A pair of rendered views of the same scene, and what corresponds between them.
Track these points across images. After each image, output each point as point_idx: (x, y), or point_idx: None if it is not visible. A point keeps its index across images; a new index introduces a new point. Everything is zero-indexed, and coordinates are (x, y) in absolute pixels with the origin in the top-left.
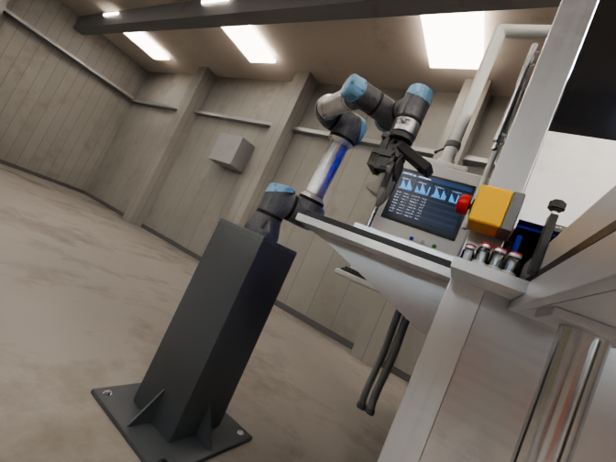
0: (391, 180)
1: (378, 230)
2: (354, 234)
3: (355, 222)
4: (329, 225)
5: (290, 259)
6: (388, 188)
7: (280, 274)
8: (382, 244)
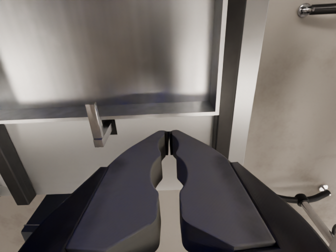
0: (193, 224)
1: (223, 49)
2: (256, 76)
3: (218, 114)
4: (248, 129)
5: (41, 217)
6: (188, 172)
7: (63, 197)
8: (268, 2)
